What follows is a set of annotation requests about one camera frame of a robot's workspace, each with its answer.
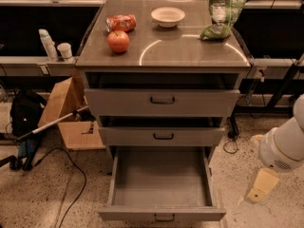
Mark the white plastic bottle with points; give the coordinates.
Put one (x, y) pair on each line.
(48, 45)

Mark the grey drawer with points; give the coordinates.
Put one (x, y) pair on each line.
(161, 184)
(151, 136)
(161, 103)

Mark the white paper cup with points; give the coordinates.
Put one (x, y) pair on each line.
(66, 52)

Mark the crushed orange soda can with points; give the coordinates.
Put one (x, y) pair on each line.
(121, 22)

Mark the grey bottom drawer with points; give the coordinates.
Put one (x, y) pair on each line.
(161, 184)

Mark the black backpack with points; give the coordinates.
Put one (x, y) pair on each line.
(26, 110)

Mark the brown cardboard box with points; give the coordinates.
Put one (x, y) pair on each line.
(78, 131)

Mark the grey middle drawer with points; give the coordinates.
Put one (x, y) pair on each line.
(151, 136)

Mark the green chip bag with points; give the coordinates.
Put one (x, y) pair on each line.
(224, 14)

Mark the grey metal pole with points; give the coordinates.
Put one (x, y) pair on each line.
(48, 125)

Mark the red apple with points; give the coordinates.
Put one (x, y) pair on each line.
(118, 41)

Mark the white bowl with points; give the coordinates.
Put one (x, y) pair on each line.
(167, 17)

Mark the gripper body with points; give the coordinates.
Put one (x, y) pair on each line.
(272, 153)

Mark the grey top drawer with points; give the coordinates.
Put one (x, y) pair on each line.
(161, 103)

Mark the black stand leg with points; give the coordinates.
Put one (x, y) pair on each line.
(293, 69)

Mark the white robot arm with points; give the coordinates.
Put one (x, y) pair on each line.
(280, 150)

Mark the grey metal drawer cabinet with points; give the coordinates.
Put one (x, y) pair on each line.
(161, 58)

